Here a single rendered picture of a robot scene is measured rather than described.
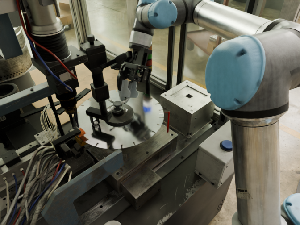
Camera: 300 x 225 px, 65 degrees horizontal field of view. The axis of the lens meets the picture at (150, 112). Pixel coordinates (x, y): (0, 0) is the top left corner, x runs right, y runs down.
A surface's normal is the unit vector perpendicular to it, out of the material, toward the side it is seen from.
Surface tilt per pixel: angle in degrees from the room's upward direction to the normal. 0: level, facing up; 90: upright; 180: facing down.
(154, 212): 0
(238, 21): 51
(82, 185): 90
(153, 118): 0
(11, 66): 90
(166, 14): 69
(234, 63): 85
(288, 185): 0
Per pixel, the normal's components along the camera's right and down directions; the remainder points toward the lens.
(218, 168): -0.73, 0.44
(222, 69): -0.93, 0.14
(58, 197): 0.68, 0.47
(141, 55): -0.71, -0.04
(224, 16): -0.67, -0.36
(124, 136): -0.01, -0.77
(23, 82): 0.92, 0.23
